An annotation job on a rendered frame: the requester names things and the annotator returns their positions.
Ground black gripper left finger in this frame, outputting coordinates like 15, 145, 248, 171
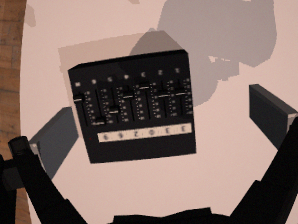
0, 106, 88, 224

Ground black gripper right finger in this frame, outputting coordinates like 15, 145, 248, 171
224, 84, 298, 224

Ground black lighting desk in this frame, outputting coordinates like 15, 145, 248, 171
68, 49, 197, 164

